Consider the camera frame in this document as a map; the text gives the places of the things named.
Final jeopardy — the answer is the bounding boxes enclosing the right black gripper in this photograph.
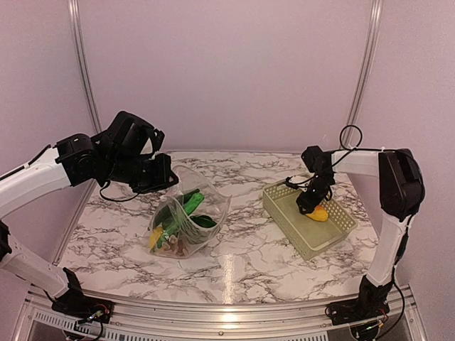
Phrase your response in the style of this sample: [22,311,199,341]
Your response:
[296,173,334,214]

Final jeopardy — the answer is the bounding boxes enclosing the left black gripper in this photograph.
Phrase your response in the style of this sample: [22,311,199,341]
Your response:
[104,152,178,194]

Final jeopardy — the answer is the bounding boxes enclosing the green white bok choy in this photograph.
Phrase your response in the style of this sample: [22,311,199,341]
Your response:
[152,206,220,245]

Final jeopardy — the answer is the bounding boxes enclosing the green cucumber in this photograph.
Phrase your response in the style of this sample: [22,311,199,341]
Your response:
[178,189,205,215]

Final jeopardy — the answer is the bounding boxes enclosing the yellow lemon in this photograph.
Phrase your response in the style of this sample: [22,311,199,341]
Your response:
[149,226,165,252]

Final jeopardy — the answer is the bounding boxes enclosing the clear zip top bag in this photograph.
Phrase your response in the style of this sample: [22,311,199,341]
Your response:
[145,166,232,259]

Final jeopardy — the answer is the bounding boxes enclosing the brown bread bun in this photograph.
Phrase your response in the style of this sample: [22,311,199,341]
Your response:
[168,235,188,257]

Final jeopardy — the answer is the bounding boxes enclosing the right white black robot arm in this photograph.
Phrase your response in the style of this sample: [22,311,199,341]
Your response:
[296,146,425,320]

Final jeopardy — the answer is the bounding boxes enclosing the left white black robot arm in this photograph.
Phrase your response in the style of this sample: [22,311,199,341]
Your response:
[1,129,178,317]

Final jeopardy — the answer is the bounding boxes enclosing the beige perforated plastic basket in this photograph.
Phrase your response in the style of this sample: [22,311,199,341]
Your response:
[262,181,358,261]

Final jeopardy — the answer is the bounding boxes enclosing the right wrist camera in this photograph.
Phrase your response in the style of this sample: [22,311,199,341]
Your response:
[284,177,311,189]

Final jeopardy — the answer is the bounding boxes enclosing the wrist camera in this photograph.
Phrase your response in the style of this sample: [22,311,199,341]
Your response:
[284,177,311,189]
[105,111,165,157]

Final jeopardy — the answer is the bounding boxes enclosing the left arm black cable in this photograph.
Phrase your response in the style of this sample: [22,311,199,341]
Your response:
[98,180,139,202]

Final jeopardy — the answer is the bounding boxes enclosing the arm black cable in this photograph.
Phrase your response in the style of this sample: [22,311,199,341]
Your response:
[98,180,139,202]
[309,124,385,178]

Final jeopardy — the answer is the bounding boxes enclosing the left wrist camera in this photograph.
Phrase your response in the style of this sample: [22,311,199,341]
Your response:
[105,111,165,157]

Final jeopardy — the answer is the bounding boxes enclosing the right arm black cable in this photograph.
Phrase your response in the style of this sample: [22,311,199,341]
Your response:
[309,124,385,178]

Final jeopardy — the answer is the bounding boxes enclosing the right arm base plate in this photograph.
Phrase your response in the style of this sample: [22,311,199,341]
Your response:
[325,298,390,325]

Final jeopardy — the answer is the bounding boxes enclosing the right aluminium frame post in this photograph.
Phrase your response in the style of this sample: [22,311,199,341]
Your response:
[346,0,384,127]

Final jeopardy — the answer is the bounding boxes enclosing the aluminium frame post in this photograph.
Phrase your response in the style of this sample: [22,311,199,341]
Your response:
[346,0,384,127]
[68,0,102,133]

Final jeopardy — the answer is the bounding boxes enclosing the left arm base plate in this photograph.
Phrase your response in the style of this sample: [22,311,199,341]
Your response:
[52,296,114,324]

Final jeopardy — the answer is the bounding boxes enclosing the front aluminium rail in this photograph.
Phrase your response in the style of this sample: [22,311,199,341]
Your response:
[14,280,427,341]

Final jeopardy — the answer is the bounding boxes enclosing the left aluminium frame post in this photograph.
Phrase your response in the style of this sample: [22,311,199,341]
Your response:
[68,0,102,133]

